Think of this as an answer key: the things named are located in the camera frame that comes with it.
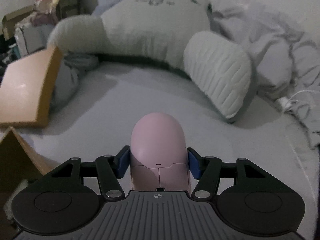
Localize orange cardboard box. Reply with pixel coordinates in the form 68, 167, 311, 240
1, 126, 59, 239

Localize grey crumpled garment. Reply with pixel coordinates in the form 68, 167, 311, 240
50, 53, 99, 112

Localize brown cardboard box pile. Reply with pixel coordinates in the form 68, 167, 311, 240
1, 0, 98, 40

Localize pink computer mouse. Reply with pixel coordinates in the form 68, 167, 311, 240
130, 113, 191, 192

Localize light blue blanket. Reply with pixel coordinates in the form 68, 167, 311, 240
92, 0, 123, 16

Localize silver foil bag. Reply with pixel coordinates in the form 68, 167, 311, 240
14, 23, 54, 57

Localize orange box lid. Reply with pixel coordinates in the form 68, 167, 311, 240
1, 47, 63, 127

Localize grey green backrest pillow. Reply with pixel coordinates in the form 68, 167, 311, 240
48, 0, 257, 122

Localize grey crumpled duvet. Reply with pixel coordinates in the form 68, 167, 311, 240
210, 0, 319, 148

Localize white charging cable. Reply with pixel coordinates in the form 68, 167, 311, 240
274, 89, 320, 205

